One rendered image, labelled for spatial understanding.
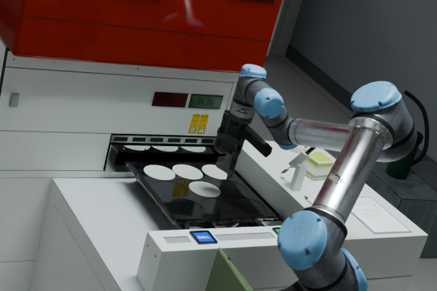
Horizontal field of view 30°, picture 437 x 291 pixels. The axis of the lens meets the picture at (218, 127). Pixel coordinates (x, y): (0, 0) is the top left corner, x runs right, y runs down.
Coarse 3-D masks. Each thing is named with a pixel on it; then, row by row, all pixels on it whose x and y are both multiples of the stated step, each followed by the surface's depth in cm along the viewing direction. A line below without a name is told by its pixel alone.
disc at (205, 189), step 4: (192, 184) 251; (196, 184) 252; (200, 184) 253; (204, 184) 253; (208, 184) 254; (212, 184) 255; (192, 188) 249; (196, 188) 249; (200, 188) 250; (204, 188) 251; (208, 188) 251; (212, 188) 252; (216, 188) 253; (196, 192) 247; (200, 192) 248; (204, 192) 248; (208, 192) 249; (212, 192) 249; (216, 192) 250; (208, 196) 246; (212, 196) 247; (216, 196) 248
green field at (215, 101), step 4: (192, 96) 260; (196, 96) 261; (200, 96) 261; (204, 96) 262; (208, 96) 263; (192, 100) 261; (196, 100) 261; (200, 100) 262; (204, 100) 263; (208, 100) 263; (212, 100) 264; (216, 100) 265; (220, 100) 266; (192, 104) 261; (196, 104) 262; (200, 104) 263; (204, 104) 263; (208, 104) 264; (212, 104) 265; (216, 104) 266
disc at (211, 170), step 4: (204, 168) 265; (208, 168) 265; (212, 168) 266; (216, 168) 267; (204, 172) 262; (208, 172) 263; (212, 172) 263; (216, 172) 264; (220, 172) 265; (224, 172) 266; (212, 176) 261; (216, 176) 261; (220, 176) 262; (224, 176) 263
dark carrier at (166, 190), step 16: (144, 176) 248; (176, 176) 254; (208, 176) 260; (160, 192) 241; (176, 192) 244; (192, 192) 246; (224, 192) 252; (240, 192) 255; (176, 208) 235; (192, 208) 237; (208, 208) 240; (224, 208) 242; (240, 208) 245; (256, 208) 248
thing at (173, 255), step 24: (168, 240) 205; (192, 240) 208; (240, 240) 214; (264, 240) 217; (144, 264) 207; (168, 264) 202; (192, 264) 206; (240, 264) 214; (264, 264) 218; (144, 288) 207; (168, 288) 206; (192, 288) 210
